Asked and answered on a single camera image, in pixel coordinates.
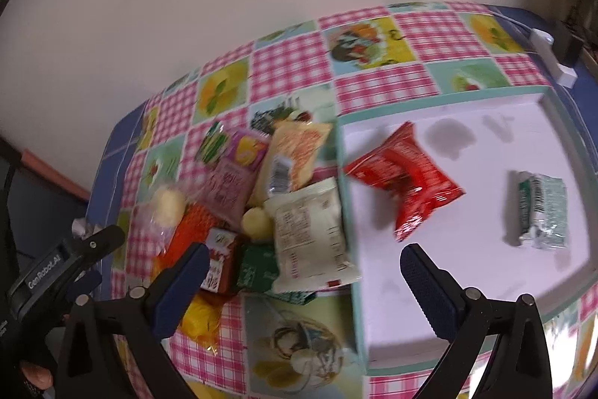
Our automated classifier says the round white cake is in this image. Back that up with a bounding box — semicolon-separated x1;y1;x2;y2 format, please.
133;182;188;257

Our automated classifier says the yellow bread snack pack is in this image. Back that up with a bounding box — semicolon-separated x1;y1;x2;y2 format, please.
178;289;225;355

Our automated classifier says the orange-red patterned wafer pack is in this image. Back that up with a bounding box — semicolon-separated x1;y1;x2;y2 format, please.
151;203;224;280

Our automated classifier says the red white label snack pack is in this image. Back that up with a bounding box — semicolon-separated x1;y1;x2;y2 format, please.
201;228;243;295

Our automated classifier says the light teal barcode snack pack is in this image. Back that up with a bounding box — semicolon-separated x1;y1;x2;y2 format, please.
503;171;568;251

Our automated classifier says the purple swiss roll pack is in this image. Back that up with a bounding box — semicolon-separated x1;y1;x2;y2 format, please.
202;128;271;230

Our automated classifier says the dark green snack pack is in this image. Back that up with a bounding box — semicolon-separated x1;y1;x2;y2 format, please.
237;244;317;305

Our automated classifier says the yellow pudding jelly cup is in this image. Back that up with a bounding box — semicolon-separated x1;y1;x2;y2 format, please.
241;208;274;244

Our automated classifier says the red candy-wrap snack pack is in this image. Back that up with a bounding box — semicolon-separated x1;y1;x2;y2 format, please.
343;122;465;242

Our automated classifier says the white cream snack pack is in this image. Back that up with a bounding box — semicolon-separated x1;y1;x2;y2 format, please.
263;177;362;294

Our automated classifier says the beige orange-print snack pack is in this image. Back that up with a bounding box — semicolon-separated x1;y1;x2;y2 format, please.
248;122;333;206

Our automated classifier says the person's left hand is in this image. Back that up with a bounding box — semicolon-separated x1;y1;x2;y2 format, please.
21;362;53;391

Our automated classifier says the crumpled blue white wrapper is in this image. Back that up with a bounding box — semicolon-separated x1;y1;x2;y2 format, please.
71;218;102;240

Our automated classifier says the white tray with teal rim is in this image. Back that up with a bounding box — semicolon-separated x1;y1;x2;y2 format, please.
336;85;597;376

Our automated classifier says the small green cracker pack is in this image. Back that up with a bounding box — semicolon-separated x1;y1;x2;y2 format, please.
195;120;230;166

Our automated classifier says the pink checkered tablecloth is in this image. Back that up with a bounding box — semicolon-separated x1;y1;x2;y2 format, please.
109;1;598;399

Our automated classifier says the blue plaid tablecloth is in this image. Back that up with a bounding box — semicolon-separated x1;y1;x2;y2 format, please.
86;5;597;226

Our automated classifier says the white power strip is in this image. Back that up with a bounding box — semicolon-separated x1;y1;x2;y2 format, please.
529;28;578;89

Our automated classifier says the black power adapter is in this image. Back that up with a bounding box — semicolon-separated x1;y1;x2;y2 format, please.
552;21;584;68

